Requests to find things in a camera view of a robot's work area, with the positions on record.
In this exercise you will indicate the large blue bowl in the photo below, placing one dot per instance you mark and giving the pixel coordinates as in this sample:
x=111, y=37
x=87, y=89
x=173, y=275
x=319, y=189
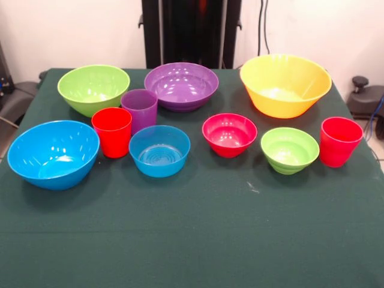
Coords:
x=54, y=156

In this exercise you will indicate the red cup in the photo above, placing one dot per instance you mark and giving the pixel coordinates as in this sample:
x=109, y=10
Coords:
x=339, y=150
x=112, y=141

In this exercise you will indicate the small blue bowl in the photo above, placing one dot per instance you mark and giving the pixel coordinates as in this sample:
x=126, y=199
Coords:
x=159, y=162

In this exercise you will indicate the grey stand base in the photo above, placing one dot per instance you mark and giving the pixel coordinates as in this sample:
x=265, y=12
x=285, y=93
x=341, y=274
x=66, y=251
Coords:
x=367, y=102
x=18, y=99

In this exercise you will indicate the large green bowl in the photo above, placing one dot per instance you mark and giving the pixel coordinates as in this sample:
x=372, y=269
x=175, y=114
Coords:
x=90, y=87

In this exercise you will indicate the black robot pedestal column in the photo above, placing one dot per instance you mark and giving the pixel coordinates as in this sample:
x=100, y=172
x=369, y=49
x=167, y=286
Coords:
x=186, y=36

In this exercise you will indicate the purple cup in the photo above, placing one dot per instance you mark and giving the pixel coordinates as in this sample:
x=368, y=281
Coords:
x=144, y=111

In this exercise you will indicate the large yellow bowl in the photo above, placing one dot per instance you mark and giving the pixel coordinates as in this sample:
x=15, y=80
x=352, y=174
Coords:
x=282, y=99

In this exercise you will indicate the purple bowl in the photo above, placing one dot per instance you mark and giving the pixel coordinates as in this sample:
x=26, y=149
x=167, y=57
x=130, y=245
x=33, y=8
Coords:
x=180, y=87

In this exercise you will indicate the small pink bowl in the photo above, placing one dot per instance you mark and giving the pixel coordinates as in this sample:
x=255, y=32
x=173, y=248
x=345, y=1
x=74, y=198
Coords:
x=229, y=141

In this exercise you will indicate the dark green tablecloth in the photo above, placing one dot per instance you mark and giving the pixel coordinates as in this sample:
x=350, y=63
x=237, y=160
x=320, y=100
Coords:
x=192, y=225

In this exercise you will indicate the black knob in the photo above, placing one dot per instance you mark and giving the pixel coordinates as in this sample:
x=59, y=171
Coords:
x=360, y=81

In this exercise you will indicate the small green bowl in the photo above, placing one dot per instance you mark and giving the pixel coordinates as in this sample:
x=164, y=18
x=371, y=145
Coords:
x=288, y=153

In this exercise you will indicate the black equipment box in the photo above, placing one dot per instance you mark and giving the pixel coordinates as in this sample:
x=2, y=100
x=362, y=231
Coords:
x=4, y=75

